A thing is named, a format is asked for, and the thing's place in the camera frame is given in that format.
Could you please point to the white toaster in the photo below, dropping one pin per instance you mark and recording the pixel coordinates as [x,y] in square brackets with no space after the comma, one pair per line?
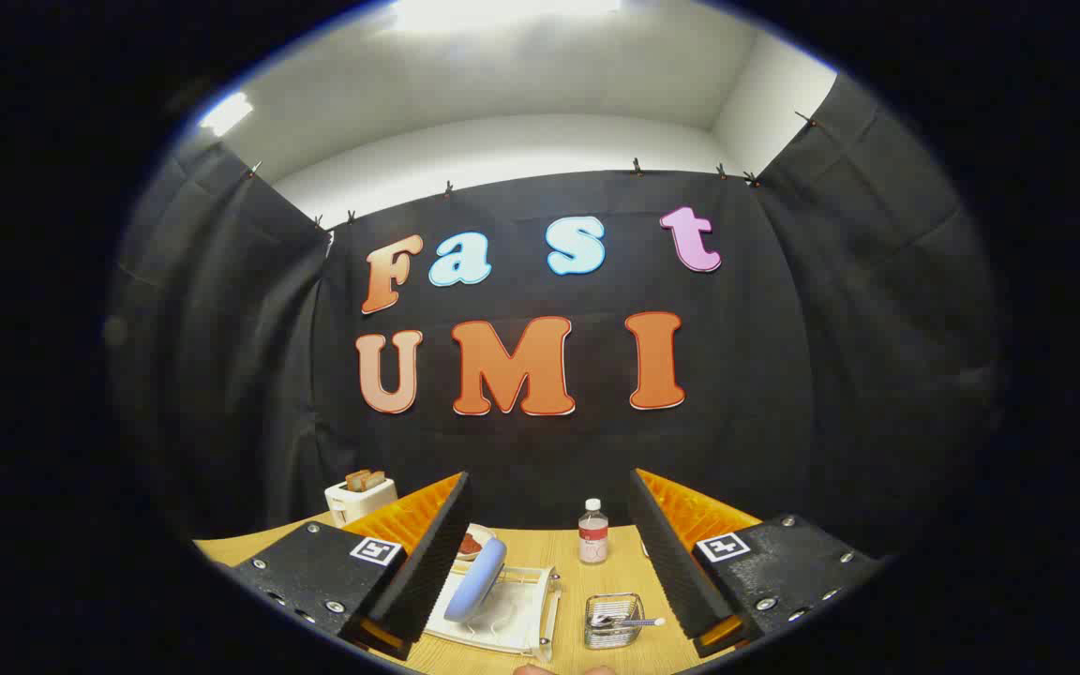
[360,502]

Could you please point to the blue plate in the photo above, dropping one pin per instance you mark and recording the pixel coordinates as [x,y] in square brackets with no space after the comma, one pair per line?
[476,581]

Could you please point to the ceiling light panel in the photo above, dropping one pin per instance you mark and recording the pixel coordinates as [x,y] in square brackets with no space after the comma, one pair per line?
[226,113]

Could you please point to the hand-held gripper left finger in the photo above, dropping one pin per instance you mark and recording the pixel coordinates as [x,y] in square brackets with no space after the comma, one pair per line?
[437,553]

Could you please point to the small white plate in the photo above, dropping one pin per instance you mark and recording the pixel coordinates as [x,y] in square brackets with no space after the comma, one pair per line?
[482,536]

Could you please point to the toasted bread slice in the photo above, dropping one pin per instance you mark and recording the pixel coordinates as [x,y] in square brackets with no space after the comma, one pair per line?
[355,480]
[376,478]

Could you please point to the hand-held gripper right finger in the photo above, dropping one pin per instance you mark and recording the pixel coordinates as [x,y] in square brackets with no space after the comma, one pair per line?
[667,553]

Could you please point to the red food pieces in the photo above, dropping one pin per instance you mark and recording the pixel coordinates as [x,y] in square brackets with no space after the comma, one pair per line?
[470,545]

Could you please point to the clear bottle with red label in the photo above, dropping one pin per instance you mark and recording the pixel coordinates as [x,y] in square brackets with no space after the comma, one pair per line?
[593,539]

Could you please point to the black backdrop cloth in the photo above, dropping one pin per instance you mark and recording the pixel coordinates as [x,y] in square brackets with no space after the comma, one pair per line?
[765,375]

